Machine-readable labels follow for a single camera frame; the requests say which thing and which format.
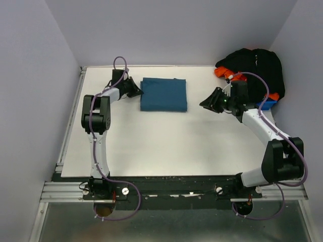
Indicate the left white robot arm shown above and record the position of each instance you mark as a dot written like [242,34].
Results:
[96,121]

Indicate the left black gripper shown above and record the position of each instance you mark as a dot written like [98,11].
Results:
[135,90]

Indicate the blue plastic bin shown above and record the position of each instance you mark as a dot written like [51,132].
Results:
[267,105]

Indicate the black t shirt pile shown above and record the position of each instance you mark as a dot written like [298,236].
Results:
[261,62]

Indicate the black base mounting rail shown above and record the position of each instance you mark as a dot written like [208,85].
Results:
[168,192]

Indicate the orange t shirt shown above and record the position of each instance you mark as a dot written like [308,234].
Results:
[222,72]

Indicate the aluminium table edge rail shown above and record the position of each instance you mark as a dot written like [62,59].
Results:
[43,206]

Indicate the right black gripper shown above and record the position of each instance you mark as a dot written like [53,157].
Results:
[211,102]

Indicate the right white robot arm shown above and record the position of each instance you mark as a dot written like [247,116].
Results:
[283,154]

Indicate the teal blue t shirt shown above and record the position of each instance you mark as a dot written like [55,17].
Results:
[168,95]

